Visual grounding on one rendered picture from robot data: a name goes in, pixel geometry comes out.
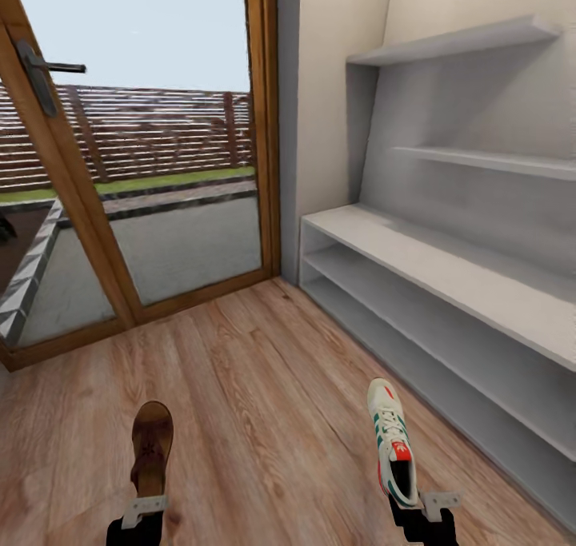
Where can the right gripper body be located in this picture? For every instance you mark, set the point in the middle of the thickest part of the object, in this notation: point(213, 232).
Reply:
point(417, 527)

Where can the gym shoe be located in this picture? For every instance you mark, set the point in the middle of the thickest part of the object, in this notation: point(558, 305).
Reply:
point(396, 468)

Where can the door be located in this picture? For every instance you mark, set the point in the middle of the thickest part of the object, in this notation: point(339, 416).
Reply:
point(139, 164)

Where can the sandal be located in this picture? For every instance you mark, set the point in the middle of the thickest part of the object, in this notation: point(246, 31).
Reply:
point(152, 435)

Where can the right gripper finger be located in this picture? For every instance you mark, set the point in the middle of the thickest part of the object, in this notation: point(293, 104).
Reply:
point(396, 510)

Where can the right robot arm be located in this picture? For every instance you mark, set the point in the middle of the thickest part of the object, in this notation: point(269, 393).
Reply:
point(432, 525)

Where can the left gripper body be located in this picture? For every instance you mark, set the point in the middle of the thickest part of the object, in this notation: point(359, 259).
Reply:
point(147, 533)

